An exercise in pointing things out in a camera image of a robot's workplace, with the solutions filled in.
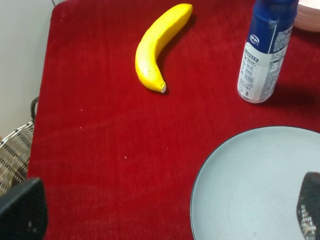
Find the blue white yogurt bottle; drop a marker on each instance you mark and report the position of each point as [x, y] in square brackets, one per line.
[265, 48]

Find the yellow banana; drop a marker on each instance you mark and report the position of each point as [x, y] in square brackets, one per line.
[153, 42]

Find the woven basket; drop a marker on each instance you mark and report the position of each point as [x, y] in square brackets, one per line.
[15, 150]

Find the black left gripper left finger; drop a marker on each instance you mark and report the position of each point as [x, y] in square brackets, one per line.
[24, 212]

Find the grey round plate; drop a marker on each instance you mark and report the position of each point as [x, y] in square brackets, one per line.
[248, 187]

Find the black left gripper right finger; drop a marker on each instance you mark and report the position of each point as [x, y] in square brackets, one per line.
[308, 206]

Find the red velvet tablecloth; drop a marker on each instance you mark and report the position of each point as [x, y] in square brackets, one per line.
[118, 161]

